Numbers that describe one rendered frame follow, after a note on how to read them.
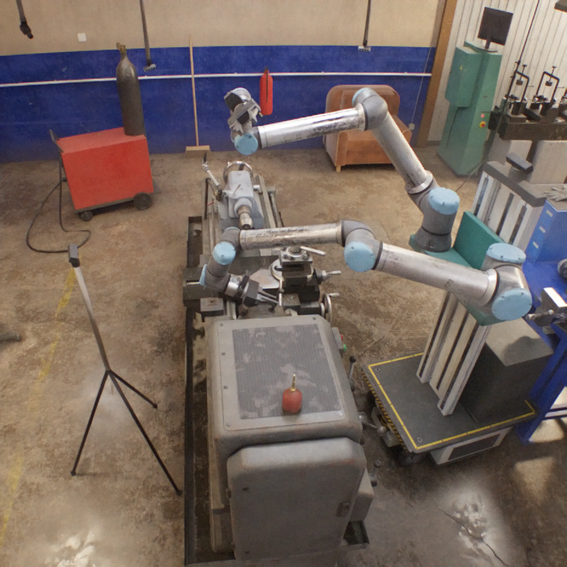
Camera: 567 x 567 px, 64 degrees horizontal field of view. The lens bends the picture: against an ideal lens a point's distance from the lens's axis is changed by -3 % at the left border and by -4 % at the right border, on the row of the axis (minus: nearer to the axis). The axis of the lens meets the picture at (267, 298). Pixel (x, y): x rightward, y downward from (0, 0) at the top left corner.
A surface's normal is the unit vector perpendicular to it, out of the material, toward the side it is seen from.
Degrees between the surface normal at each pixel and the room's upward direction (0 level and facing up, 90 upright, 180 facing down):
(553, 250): 90
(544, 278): 0
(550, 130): 90
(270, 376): 0
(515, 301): 91
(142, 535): 0
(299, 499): 90
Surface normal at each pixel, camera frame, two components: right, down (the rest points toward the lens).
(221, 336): 0.02, -0.76
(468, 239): -0.96, 0.17
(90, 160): 0.45, 0.59
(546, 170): 0.12, 0.65
